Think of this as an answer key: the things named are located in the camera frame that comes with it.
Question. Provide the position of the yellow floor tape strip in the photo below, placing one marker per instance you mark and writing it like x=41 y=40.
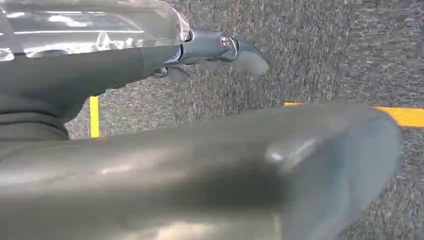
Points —
x=94 y=117
x=404 y=116

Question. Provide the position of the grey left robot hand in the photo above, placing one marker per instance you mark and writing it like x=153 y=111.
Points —
x=198 y=185

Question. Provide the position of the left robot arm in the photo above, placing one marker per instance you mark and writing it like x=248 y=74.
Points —
x=30 y=127

